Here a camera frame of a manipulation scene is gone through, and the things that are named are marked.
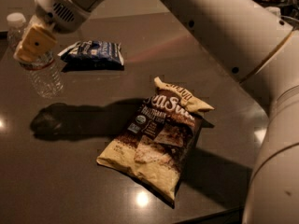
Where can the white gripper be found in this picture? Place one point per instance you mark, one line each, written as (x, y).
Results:
(56, 13)

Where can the blue snack bag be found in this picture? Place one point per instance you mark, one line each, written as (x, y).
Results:
(93, 51)

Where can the brown yellow tortilla chip bag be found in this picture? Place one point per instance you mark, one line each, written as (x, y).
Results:
(155, 143)

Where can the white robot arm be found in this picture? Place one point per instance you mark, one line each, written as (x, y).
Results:
(262, 53)

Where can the clear plastic water bottle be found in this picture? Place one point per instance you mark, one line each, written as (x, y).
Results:
(43, 72)

